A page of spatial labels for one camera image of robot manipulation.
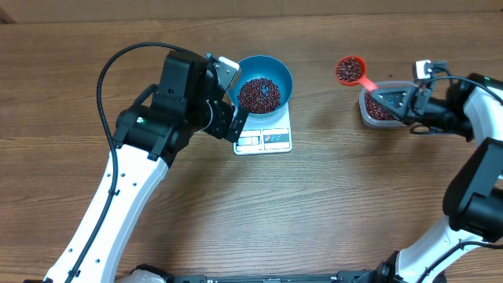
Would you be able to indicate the clear plastic container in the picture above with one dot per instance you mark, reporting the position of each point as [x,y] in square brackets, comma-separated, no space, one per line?
[372,114]

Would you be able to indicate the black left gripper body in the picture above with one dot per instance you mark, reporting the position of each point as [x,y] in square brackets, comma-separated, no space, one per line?
[230,119]

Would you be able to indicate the teal plastic bowl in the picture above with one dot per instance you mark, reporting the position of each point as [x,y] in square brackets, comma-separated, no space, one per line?
[261,86]

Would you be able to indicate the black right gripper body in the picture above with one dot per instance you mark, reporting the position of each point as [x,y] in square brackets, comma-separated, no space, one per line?
[415,104]

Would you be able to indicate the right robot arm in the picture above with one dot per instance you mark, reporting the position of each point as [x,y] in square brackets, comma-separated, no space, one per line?
[472,204]

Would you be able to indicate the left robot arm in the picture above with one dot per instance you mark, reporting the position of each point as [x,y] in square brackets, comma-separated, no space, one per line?
[148,136]

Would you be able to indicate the white digital kitchen scale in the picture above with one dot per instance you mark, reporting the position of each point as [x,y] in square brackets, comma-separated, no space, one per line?
[266,134]

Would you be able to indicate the red adzuki beans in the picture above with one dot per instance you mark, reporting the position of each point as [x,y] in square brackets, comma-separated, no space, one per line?
[259,95]

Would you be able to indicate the red scoop with blue handle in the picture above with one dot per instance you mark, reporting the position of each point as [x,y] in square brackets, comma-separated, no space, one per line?
[351,71]

